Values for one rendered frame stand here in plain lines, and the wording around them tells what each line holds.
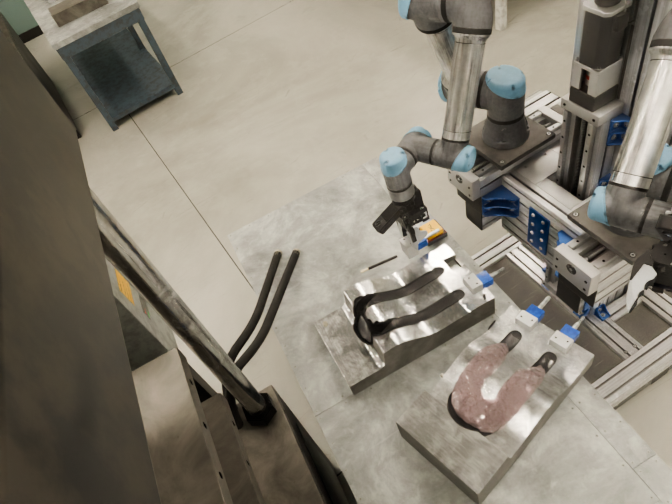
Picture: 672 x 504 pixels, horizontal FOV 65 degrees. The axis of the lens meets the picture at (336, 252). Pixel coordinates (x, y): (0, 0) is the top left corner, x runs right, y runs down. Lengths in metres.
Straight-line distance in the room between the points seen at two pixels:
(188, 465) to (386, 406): 0.66
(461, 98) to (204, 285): 2.12
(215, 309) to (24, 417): 2.66
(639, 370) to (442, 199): 1.41
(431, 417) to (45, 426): 1.14
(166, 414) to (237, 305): 1.82
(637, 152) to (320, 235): 1.17
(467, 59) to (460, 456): 0.97
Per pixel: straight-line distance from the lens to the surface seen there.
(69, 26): 4.72
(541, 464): 1.52
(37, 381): 0.43
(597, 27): 1.50
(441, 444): 1.42
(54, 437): 0.41
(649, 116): 1.22
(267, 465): 1.64
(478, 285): 1.62
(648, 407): 2.52
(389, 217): 1.58
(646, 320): 2.46
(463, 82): 1.43
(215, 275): 3.18
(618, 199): 1.22
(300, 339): 1.76
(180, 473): 1.14
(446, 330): 1.60
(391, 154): 1.46
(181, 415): 1.19
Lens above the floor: 2.25
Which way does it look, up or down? 49 degrees down
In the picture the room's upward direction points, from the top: 21 degrees counter-clockwise
